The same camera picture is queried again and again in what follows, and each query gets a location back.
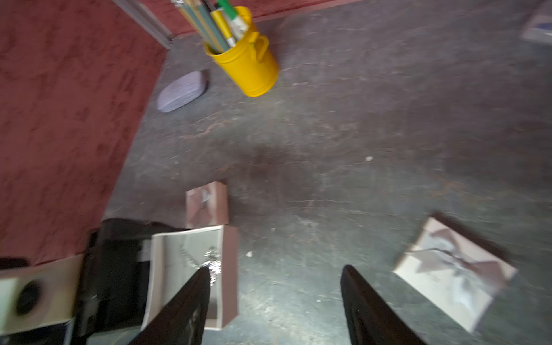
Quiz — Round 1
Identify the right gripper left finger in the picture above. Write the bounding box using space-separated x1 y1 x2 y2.
130 267 211 345

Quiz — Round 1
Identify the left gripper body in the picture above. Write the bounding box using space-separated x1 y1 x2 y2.
73 218 177 344

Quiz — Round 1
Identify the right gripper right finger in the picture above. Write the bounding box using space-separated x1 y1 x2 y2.
340 265 424 345

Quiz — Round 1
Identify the pink jewelry box base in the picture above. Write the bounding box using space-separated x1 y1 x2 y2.
142 225 238 331

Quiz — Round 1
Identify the silver chain necklace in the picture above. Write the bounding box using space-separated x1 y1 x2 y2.
180 245 224 286

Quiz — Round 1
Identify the small pink gift box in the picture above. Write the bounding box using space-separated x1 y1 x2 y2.
185 181 229 229

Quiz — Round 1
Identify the purple glasses case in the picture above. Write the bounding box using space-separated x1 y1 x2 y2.
157 71 208 113

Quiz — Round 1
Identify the yellow pencil cup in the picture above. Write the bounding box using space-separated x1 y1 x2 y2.
204 7 279 97

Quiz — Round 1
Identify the pencils and markers bunch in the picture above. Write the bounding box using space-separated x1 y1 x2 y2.
171 0 249 54

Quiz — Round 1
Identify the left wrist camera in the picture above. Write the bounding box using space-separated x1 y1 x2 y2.
1 255 83 336

